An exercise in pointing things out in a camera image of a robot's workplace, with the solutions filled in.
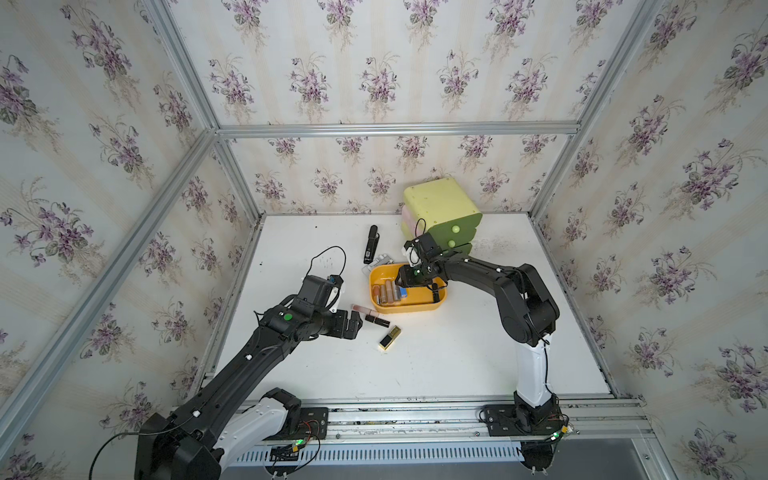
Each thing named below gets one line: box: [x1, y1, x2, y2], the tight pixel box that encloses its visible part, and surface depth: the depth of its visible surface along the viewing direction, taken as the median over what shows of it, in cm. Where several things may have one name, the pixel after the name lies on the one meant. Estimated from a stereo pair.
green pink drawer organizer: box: [401, 178, 482, 252], surface depth 96 cm
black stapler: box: [363, 224, 380, 264], surface depth 109 cm
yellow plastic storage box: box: [369, 263, 447, 313], surface depth 95 cm
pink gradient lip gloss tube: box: [351, 304, 380, 317], surface depth 95 cm
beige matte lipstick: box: [386, 279, 393, 303], surface depth 98 cm
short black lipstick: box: [365, 314, 391, 328], surface depth 92 cm
